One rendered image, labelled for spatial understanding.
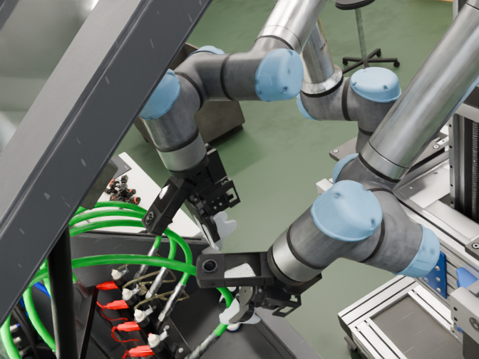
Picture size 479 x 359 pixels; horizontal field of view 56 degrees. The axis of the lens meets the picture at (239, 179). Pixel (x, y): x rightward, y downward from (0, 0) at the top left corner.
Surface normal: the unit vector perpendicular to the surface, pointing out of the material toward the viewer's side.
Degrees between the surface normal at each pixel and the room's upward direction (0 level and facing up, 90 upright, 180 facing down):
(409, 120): 62
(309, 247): 72
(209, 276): 18
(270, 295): 45
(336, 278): 0
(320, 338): 0
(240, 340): 0
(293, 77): 90
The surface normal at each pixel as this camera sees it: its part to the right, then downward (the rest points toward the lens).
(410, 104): -0.77, -0.04
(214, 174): 0.52, 0.38
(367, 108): -0.48, 0.63
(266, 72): -0.51, 0.02
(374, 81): -0.18, -0.75
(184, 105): 0.83, 0.03
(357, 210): 0.45, -0.59
